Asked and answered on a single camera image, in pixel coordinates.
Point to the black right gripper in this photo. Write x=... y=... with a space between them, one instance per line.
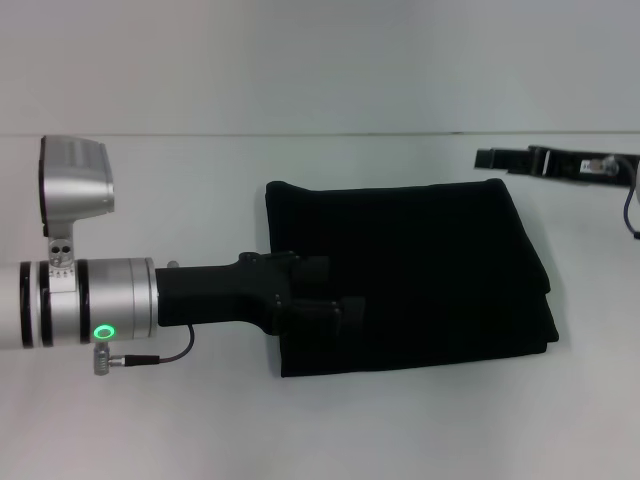
x=575 y=162

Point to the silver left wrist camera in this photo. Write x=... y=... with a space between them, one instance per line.
x=75 y=190

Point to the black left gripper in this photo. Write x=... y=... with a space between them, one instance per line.
x=215 y=295

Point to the black t-shirt with FREE print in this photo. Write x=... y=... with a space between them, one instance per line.
x=410 y=280

